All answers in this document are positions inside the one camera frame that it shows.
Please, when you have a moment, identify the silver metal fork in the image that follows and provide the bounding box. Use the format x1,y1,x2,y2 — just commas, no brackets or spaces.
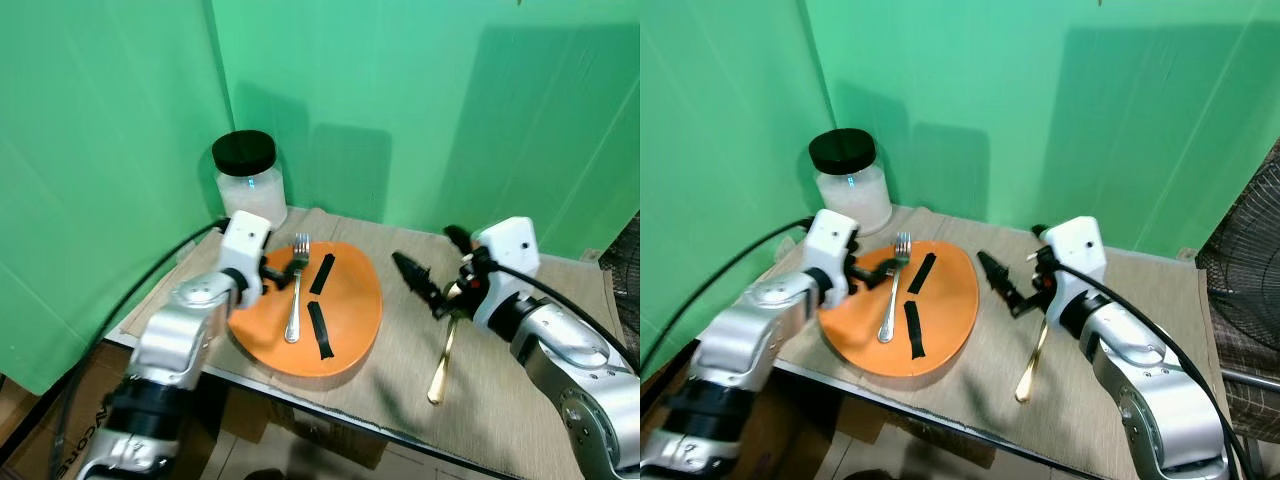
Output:
284,233,311,344
878,232,913,344

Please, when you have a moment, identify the orange round plate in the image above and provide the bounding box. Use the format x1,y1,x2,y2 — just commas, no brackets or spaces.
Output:
818,240,979,378
228,241,384,378

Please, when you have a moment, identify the clear jar with black lid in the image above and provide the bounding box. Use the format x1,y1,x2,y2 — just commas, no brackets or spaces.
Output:
808,128,893,237
212,130,288,229

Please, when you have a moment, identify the gold metal spoon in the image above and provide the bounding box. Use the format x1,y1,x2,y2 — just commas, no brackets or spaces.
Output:
1015,318,1049,403
428,315,459,405

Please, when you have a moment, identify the beige woven table mat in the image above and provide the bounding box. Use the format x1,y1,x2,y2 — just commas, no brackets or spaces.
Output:
105,207,626,480
700,205,1236,480

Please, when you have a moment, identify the green backdrop cloth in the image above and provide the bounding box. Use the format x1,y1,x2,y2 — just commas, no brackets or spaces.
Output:
0,0,641,396
640,0,1280,381

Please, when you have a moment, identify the brown cardboard box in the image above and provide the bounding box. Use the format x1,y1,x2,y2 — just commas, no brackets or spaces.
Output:
0,345,136,480

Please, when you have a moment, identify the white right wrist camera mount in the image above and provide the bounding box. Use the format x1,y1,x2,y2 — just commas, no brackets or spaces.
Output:
1040,216,1108,301
470,217,542,301

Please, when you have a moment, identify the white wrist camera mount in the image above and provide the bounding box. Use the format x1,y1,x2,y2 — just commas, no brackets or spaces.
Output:
218,211,273,287
470,217,542,301
805,209,861,291
1040,216,1108,301

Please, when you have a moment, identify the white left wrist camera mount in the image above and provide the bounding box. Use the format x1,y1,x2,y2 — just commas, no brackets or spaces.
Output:
218,211,273,287
805,209,861,291

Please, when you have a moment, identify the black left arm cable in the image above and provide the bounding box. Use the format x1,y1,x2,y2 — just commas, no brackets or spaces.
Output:
640,217,816,379
48,220,229,480

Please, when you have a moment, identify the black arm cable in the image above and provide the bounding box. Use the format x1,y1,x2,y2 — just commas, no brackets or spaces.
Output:
488,262,641,379
48,220,229,480
1058,260,1251,479
640,217,816,379

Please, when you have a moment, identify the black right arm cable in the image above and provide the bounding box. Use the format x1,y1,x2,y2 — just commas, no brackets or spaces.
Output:
488,262,641,379
1058,260,1251,479

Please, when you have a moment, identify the black fan with wire grille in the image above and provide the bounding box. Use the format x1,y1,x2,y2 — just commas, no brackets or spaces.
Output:
598,212,641,336
1195,140,1280,446

